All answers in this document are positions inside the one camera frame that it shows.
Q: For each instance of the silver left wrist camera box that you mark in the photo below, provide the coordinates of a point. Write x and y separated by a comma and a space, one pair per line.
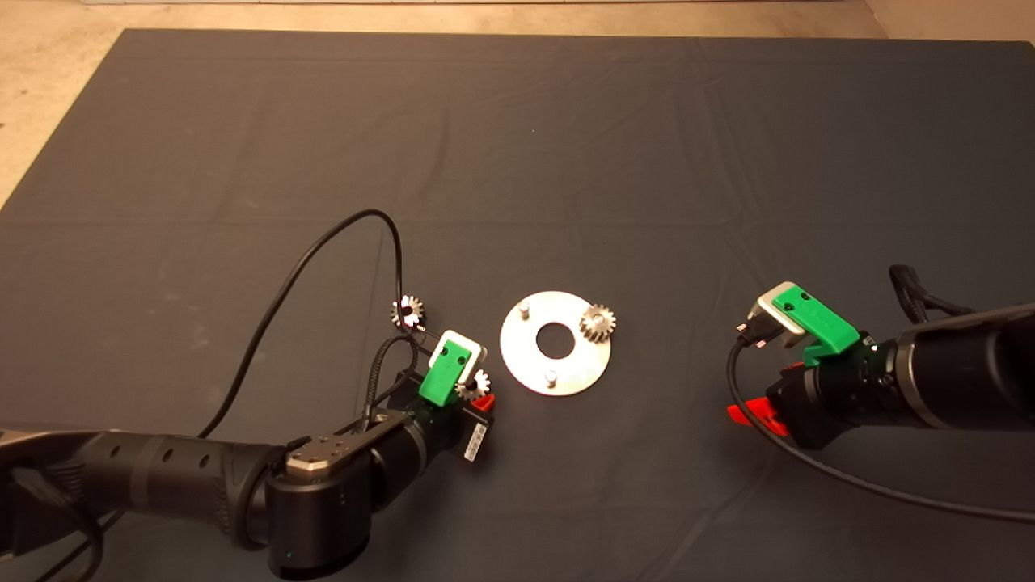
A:
479, 356

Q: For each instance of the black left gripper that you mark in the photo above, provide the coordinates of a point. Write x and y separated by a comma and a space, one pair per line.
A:
445, 428

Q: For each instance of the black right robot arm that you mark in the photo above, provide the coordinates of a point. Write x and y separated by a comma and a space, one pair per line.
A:
962, 372

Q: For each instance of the round metal carrier plate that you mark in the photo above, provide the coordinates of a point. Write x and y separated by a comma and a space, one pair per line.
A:
525, 356

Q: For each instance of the shiny steel planetary gear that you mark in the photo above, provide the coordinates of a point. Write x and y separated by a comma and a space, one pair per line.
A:
412, 305
479, 384

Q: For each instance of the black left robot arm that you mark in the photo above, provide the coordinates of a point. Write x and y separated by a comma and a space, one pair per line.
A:
315, 517

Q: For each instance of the dark steel planetary gear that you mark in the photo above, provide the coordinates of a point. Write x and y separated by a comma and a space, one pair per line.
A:
605, 317

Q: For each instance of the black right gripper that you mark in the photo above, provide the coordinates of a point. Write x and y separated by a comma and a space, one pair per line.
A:
833, 396

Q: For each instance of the green right camera mount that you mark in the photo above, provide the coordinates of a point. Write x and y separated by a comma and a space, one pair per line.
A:
817, 322

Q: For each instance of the green left camera mount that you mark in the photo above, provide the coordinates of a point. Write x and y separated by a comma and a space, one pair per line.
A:
443, 376

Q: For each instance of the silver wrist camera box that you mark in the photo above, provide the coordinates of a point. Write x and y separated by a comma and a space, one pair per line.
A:
479, 356
764, 314

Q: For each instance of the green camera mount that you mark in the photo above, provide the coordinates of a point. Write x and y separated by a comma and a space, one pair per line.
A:
443, 376
817, 322

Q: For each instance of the dark grey table cloth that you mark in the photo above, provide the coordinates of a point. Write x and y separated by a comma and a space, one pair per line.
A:
566, 162

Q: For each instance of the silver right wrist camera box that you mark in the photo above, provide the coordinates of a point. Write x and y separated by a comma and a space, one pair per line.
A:
764, 314

